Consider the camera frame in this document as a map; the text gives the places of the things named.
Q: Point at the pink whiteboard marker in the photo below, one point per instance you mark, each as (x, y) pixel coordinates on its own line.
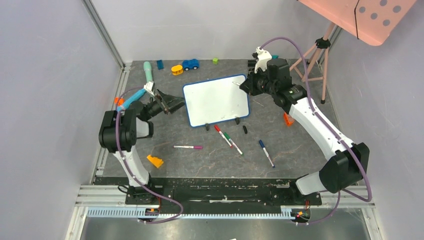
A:
(197, 147)

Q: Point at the orange lego brick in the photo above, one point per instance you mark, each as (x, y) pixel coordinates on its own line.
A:
(289, 121)

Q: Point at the black cylinder flashlight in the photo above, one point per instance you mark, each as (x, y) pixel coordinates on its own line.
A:
(251, 63)

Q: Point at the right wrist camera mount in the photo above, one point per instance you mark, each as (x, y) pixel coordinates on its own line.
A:
(262, 57)

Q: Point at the red whiteboard marker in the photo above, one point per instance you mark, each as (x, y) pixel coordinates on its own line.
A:
(222, 135)

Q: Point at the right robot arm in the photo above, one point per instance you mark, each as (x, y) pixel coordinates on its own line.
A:
(347, 161)

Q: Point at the pink tripod stand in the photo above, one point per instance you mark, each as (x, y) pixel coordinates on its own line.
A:
(319, 56)

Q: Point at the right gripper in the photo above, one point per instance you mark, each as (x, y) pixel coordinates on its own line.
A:
(250, 84)

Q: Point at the mint green toy tube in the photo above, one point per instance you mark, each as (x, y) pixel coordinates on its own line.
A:
(147, 67)

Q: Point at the blue whiteboard marker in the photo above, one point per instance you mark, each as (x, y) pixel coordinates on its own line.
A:
(262, 145)

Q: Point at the yellow oval toy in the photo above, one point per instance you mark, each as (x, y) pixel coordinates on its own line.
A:
(177, 70)

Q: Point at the blue framed whiteboard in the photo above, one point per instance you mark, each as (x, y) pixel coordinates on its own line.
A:
(215, 100)

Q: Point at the dark blue block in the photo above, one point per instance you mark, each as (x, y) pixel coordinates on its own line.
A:
(160, 64)

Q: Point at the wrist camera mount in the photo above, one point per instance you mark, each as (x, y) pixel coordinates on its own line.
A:
(149, 88)
(262, 57)

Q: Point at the black marker cap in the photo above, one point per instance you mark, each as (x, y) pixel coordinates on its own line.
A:
(245, 130)

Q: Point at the green whiteboard marker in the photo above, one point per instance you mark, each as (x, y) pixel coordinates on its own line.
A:
(233, 143)

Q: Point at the blue toy car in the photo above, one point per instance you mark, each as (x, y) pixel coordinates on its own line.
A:
(190, 64)

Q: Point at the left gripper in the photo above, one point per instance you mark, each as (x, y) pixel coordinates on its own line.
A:
(163, 100)

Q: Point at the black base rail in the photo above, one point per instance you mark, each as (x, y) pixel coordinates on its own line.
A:
(215, 195)

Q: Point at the yellow wedge block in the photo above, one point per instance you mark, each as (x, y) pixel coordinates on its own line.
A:
(155, 161)

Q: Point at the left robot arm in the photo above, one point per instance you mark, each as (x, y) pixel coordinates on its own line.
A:
(119, 131)

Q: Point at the pink perforated panel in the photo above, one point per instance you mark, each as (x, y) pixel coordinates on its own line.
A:
(371, 21)

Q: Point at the light blue toy tube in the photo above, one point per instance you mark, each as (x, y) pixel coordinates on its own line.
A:
(135, 97)

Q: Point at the orange toy piece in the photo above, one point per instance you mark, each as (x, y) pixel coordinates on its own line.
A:
(116, 101)

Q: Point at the green cube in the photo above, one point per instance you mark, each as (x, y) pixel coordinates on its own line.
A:
(215, 61)

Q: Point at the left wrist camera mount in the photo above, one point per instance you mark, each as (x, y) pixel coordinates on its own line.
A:
(149, 88)

